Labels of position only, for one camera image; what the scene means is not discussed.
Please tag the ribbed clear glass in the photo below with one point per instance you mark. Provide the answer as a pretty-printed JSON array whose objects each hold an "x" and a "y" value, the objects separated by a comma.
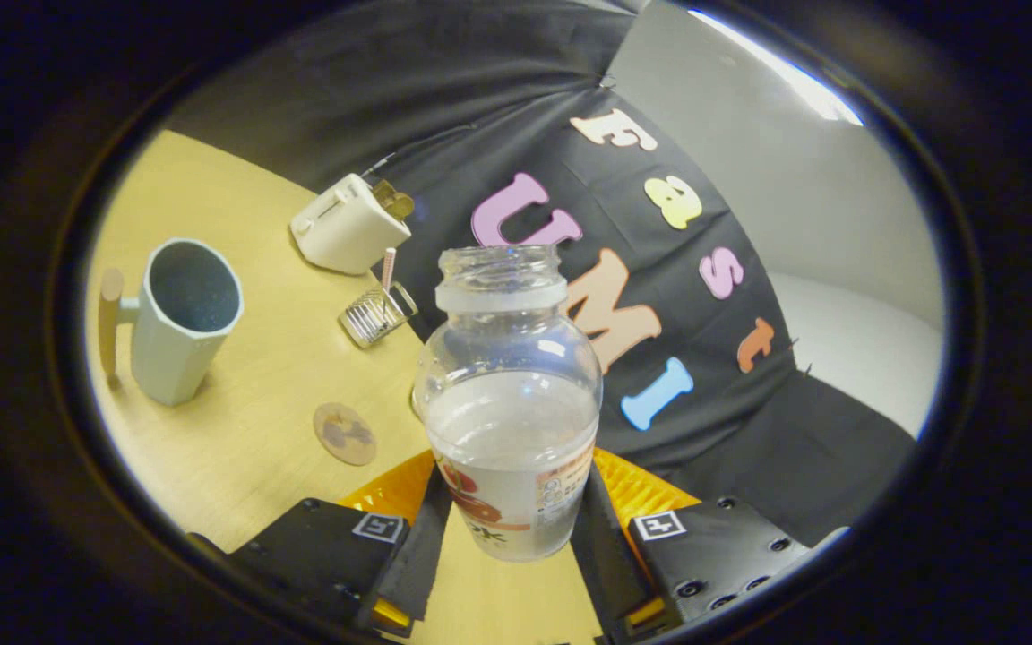
[{"x": 373, "y": 318}]

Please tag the clear juice bottle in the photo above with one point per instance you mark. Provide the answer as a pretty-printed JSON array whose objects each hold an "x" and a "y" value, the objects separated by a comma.
[{"x": 507, "y": 430}]

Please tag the round cork coaster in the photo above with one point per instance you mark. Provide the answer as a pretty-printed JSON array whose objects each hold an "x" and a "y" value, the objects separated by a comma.
[{"x": 345, "y": 434}]

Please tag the white toaster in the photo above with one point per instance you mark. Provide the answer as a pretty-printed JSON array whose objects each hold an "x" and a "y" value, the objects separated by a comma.
[{"x": 346, "y": 228}]

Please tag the brown toast slice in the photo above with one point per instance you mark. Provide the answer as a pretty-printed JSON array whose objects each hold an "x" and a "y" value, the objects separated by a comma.
[{"x": 398, "y": 204}]

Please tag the wooden table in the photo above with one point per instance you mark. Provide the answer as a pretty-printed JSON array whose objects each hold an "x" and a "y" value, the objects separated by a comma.
[{"x": 247, "y": 430}]

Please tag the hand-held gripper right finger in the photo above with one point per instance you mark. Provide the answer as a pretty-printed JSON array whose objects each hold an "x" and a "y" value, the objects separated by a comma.
[{"x": 610, "y": 573}]

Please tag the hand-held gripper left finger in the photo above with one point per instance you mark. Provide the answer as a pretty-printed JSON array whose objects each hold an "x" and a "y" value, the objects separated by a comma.
[{"x": 413, "y": 573}]

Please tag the ceiling light panel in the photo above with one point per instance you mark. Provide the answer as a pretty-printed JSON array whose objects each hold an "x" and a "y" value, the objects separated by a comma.
[{"x": 794, "y": 76}]

